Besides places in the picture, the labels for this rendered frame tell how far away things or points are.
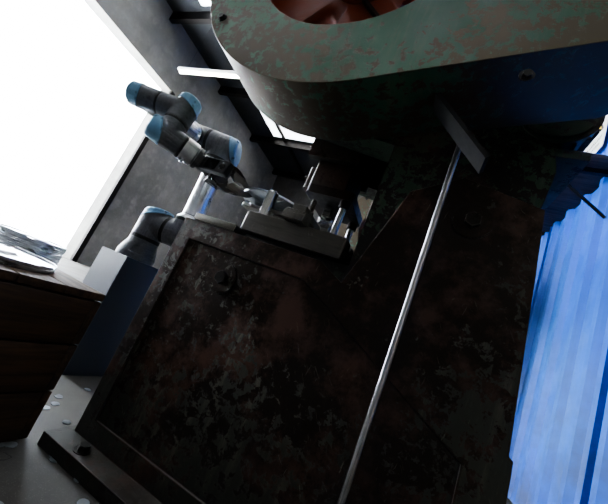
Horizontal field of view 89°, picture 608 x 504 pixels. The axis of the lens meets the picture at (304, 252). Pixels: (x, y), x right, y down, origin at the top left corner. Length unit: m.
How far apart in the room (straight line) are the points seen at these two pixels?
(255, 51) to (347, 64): 0.24
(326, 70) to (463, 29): 0.26
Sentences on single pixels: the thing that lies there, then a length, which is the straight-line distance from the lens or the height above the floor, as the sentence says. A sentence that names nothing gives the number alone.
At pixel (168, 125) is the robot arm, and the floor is 0.84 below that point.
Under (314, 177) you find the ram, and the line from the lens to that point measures 1.06.
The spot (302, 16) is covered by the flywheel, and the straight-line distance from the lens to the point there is 1.03.
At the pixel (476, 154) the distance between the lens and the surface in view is 0.66.
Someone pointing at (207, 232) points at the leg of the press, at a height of 0.60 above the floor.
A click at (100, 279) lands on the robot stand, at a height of 0.33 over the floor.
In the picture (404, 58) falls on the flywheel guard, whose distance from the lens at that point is 0.71.
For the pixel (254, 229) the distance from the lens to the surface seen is 0.86.
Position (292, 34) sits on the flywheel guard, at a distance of 0.85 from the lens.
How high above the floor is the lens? 0.47
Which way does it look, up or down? 12 degrees up
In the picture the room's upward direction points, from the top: 23 degrees clockwise
